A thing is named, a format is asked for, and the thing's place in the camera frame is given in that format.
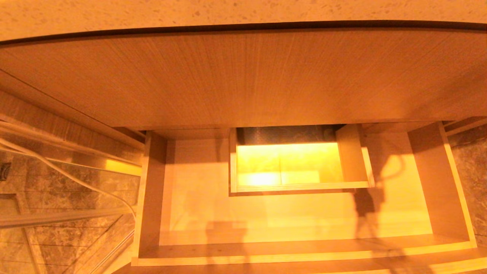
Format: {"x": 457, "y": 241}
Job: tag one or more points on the wooden vanity cabinet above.
{"x": 243, "y": 76}

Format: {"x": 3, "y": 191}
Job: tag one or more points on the wooden drawer with cutout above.
{"x": 198, "y": 213}

